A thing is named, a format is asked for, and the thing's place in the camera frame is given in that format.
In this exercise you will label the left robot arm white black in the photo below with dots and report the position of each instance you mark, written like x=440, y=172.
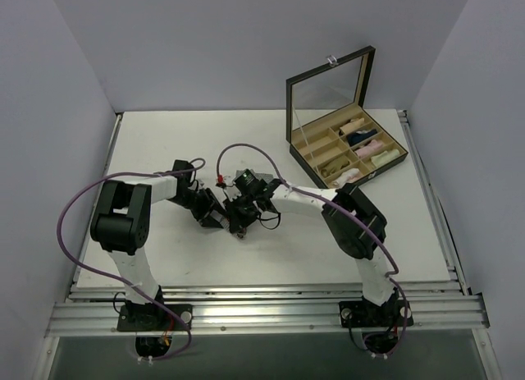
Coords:
x=121, y=225

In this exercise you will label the aluminium mounting rail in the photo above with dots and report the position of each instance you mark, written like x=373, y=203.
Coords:
x=88, y=312

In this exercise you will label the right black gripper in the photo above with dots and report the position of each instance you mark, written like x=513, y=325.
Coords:
x=239, y=216

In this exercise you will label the navy rolled underwear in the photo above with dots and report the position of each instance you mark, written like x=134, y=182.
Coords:
x=359, y=136

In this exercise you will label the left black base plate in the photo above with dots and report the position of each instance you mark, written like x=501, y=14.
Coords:
x=150, y=318

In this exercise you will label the grey striped underwear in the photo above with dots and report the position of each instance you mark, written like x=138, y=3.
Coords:
x=262, y=178

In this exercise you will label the tan rolled underwear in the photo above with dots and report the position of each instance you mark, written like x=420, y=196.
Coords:
x=334, y=166

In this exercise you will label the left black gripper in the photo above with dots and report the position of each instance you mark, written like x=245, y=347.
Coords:
x=211, y=210

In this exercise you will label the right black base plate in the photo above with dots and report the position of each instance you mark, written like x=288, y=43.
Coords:
x=363, y=314

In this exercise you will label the black compartment storage box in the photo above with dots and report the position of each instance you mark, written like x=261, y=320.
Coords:
x=321, y=100

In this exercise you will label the beige rolled underwear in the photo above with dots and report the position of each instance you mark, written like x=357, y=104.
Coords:
x=351, y=126

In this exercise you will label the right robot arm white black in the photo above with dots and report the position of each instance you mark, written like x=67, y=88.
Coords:
x=356, y=224

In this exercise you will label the pale green rolled underwear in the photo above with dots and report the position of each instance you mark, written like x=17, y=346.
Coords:
x=384, y=158

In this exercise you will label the light pink rolled underwear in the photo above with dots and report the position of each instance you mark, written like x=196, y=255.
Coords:
x=350, y=176

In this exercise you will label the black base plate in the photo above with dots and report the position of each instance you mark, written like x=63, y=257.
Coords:
x=363, y=314
x=150, y=318

